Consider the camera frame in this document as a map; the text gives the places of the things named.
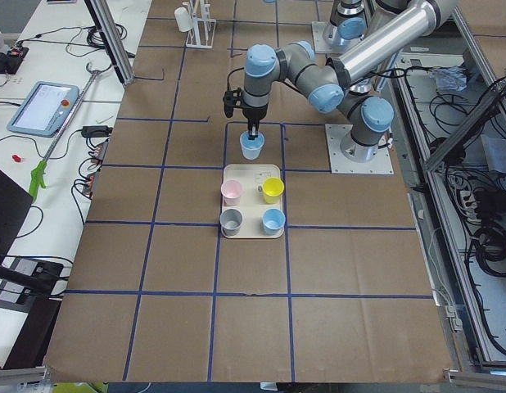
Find white wire cup rack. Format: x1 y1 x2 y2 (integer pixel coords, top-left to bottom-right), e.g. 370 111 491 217
181 0 216 49

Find pale green plastic cup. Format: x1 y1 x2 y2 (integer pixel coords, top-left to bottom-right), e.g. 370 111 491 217
174 7 192 33

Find aluminium frame post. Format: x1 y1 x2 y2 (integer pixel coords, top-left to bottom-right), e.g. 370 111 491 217
84 0 135 86

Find grey plastic cup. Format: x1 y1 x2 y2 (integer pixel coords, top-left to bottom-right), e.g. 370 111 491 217
219 208 243 237

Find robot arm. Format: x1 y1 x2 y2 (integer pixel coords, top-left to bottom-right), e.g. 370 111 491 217
241 1 457 140
322 0 386 54

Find pink plastic cup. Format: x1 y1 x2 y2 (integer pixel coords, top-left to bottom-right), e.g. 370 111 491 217
220 179 243 206

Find black power adapter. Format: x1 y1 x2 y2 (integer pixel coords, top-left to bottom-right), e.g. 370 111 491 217
81 125 113 138

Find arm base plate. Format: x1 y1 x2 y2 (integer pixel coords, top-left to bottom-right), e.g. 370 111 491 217
325 124 394 176
311 21 337 52

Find cream plastic tray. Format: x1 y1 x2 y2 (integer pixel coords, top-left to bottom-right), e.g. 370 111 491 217
221 164 284 239

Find yellow plastic cup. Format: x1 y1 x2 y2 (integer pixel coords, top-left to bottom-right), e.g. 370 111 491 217
261 177 285 204

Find green handled reacher grabber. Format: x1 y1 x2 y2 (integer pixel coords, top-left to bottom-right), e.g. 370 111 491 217
29 62 112 201

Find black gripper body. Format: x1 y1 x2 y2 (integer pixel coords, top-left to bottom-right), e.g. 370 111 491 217
242 102 268 127

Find teach pendant tablet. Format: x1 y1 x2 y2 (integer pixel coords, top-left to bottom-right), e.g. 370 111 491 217
7 81 79 138

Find light blue cup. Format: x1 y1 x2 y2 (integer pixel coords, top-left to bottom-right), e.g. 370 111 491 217
239 131 264 160
262 208 286 236

